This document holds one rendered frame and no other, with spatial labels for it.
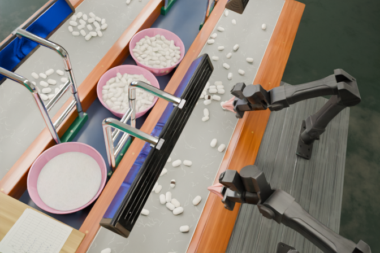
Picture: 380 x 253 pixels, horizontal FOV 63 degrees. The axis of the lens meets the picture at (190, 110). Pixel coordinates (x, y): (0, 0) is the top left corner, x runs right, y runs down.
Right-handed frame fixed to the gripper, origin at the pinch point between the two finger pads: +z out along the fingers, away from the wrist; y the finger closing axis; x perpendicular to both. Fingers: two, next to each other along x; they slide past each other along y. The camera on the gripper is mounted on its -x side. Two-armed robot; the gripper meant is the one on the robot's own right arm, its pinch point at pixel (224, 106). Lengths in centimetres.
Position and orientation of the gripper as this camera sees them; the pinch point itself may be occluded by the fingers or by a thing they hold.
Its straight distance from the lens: 136.8
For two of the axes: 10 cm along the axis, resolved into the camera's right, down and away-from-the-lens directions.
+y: -3.9, 7.5, -5.3
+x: 5.1, 6.6, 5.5
